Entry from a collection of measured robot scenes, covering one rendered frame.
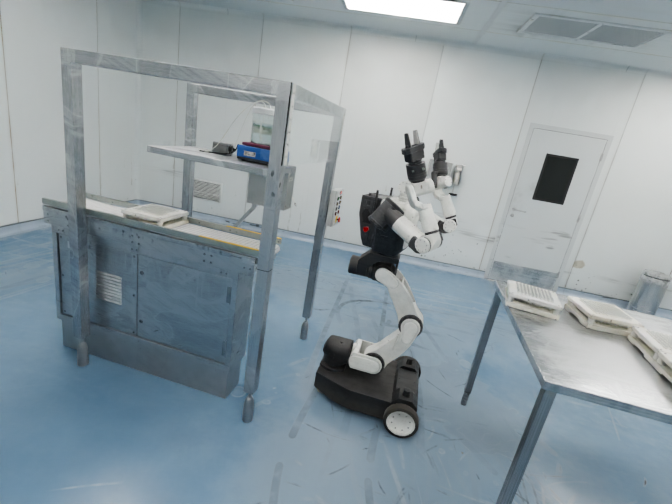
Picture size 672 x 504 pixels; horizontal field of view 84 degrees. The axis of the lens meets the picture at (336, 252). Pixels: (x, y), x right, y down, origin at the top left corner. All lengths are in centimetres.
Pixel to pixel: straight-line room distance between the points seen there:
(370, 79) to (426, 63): 72
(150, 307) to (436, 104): 423
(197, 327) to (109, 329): 61
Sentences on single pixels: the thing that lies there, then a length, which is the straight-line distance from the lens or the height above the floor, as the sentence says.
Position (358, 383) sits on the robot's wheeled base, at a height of 17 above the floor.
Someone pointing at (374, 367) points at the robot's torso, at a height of 28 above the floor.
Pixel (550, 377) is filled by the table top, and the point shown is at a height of 90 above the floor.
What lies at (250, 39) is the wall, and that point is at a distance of 587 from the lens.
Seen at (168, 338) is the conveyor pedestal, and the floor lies 29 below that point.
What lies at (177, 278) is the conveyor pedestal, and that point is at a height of 68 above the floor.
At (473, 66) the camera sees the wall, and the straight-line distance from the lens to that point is 548.
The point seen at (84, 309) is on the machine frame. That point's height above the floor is 38.
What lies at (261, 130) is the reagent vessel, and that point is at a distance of 191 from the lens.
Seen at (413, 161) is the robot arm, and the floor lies 152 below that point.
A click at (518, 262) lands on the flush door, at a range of 580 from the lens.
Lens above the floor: 157
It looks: 17 degrees down
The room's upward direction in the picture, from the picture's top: 10 degrees clockwise
